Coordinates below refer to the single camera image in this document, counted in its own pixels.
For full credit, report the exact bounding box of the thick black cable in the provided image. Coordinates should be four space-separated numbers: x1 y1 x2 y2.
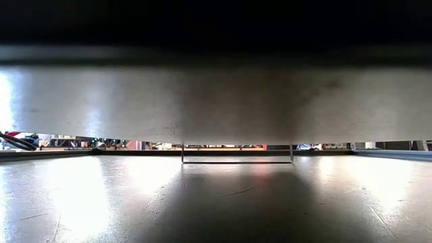
0 130 38 153

